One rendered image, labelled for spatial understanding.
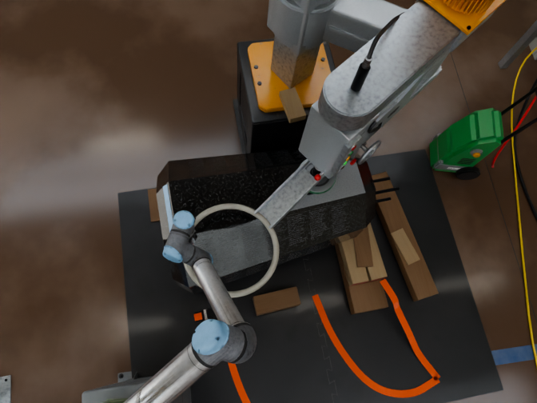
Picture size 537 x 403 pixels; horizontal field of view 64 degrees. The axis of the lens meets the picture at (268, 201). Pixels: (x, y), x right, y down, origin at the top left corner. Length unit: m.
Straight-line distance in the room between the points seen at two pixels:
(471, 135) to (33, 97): 3.28
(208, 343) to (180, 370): 0.16
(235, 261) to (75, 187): 1.50
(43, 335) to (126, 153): 1.38
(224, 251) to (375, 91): 1.21
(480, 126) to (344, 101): 1.77
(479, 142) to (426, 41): 1.47
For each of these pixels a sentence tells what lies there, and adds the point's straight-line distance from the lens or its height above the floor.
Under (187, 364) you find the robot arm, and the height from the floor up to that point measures 1.51.
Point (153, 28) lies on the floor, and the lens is 4.08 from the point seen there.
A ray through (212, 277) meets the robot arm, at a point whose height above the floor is 1.23.
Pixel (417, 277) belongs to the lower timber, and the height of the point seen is 0.11.
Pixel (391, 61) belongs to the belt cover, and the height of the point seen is 1.68.
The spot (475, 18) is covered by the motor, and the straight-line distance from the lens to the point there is 2.08.
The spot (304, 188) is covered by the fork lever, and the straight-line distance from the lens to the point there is 2.28.
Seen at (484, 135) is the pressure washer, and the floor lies 0.55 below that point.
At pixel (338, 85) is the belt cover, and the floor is 1.68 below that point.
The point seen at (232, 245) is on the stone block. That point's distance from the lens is 2.40.
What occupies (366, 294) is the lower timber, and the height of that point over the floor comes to 0.12.
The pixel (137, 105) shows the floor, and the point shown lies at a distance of 3.66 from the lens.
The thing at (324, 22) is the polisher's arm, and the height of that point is 1.38.
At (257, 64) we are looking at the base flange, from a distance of 2.83.
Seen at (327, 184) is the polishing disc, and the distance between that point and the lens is 2.43.
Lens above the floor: 3.05
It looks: 71 degrees down
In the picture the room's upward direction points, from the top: 12 degrees clockwise
